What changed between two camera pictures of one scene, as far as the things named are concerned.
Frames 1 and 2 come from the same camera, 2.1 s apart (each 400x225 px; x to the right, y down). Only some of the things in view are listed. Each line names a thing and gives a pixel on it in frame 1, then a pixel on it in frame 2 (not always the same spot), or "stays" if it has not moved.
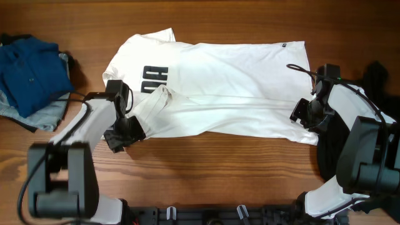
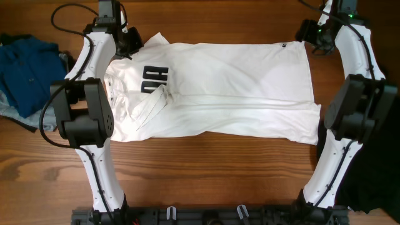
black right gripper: x=298 y=113 -> x=304 y=34
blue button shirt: x=32 y=73 stays
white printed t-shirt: x=180 y=89 stays
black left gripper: x=137 y=133 -> x=137 y=44
